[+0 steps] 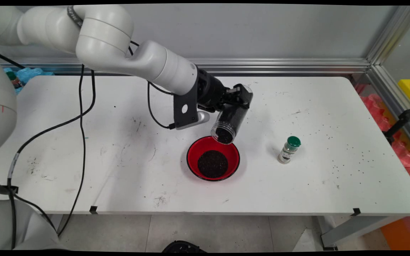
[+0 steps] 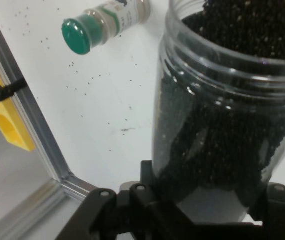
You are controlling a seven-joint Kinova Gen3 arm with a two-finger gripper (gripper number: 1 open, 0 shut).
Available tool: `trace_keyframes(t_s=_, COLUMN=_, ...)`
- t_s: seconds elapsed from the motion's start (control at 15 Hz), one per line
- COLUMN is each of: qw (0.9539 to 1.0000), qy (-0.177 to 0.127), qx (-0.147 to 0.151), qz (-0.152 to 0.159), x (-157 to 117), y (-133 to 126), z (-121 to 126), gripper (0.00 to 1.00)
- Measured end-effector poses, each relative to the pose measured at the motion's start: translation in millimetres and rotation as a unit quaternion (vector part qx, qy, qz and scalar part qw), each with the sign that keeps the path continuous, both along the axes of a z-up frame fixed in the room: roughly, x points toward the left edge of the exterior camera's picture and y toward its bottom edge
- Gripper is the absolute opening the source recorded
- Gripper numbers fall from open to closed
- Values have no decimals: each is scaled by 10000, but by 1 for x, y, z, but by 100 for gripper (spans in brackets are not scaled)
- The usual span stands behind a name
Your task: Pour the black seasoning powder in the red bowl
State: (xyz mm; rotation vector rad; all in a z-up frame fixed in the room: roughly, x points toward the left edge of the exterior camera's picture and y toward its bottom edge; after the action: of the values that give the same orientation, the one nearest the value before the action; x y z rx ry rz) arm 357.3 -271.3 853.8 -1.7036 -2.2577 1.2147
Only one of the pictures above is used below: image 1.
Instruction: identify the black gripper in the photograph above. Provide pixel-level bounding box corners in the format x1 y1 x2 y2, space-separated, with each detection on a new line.
195 68 253 112

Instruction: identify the clear jar with black seeds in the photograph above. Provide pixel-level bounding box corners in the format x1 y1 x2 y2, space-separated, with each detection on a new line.
210 85 254 145

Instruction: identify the pile of black seeds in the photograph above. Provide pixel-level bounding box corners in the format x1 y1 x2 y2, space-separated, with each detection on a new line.
197 150 228 179

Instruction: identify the spice shaker with green cap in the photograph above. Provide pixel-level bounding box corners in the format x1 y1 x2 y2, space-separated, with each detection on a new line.
278 136 301 164

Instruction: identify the red bowl with black rim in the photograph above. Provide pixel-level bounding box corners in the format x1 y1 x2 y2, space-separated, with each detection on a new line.
186 135 241 182

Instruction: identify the red plastic bag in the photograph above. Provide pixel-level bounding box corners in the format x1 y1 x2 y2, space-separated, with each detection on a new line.
354 84 410 194

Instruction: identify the black object on floor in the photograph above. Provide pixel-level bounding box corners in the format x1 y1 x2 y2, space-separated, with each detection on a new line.
162 240 207 253

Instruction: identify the black stand pole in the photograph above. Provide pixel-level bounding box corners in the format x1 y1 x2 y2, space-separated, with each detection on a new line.
383 100 410 144

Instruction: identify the grey table leg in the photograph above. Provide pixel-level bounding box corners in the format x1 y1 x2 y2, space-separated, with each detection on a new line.
317 214 405 250

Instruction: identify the blue plastic bag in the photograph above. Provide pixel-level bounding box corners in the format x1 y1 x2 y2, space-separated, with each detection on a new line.
4 68 54 95

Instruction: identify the orange floor mat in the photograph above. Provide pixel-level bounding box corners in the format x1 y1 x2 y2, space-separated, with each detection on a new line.
380 213 410 250

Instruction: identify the small bottle with green cap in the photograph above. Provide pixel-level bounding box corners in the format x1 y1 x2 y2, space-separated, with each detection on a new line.
6 71 22 89

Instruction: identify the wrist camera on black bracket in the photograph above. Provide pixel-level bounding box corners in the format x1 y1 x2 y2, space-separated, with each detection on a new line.
173 82 211 130

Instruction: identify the horizontal aluminium frame rail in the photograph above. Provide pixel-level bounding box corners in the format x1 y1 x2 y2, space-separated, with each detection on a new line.
0 58 371 76

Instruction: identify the side aluminium frame rail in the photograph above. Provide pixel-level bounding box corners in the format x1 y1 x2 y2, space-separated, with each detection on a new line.
366 65 410 155

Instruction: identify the thin black cable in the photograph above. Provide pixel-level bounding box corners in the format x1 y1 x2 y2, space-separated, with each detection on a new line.
13 65 175 237

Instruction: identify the upright aluminium frame post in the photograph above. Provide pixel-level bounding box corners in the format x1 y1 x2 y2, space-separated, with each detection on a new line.
366 5 410 65

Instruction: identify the black velcro strap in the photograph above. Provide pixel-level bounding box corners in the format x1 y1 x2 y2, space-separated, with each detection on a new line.
67 6 84 29
0 180 19 195

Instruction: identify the black background cable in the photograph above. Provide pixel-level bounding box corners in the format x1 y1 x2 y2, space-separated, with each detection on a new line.
0 50 26 70

